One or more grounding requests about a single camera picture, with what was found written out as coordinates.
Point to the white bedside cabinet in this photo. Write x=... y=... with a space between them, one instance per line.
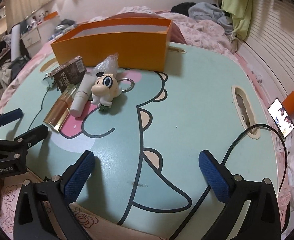
x=31 y=37

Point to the smartphone with lit screen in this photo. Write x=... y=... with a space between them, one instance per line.
x=280 y=117

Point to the white cosmetic tube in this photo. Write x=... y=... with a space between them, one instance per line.
x=80 y=97

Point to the gold perfume bottle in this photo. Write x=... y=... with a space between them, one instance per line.
x=59 y=110

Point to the clear plastic bag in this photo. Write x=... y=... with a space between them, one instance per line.
x=105 y=66

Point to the brown and silver carton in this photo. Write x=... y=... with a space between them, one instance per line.
x=69 y=76

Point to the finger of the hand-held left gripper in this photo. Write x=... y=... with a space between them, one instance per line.
x=11 y=113
x=34 y=133

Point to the black clothing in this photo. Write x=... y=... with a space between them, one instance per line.
x=182 y=7

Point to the blue grey clothes pile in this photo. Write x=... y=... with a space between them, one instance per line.
x=64 y=26

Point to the yellow-green cloth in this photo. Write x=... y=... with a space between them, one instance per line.
x=239 y=12

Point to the white roll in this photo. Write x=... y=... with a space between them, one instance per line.
x=15 y=40

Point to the orange cardboard box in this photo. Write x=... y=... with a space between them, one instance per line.
x=127 y=50

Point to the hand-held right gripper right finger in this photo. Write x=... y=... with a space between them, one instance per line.
x=214 y=177

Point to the black bag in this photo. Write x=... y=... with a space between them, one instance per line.
x=20 y=63

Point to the orange item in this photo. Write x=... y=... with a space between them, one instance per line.
x=51 y=15

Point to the grey clothing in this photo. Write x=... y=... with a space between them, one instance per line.
x=207 y=11

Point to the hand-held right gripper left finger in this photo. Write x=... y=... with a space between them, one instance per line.
x=79 y=177

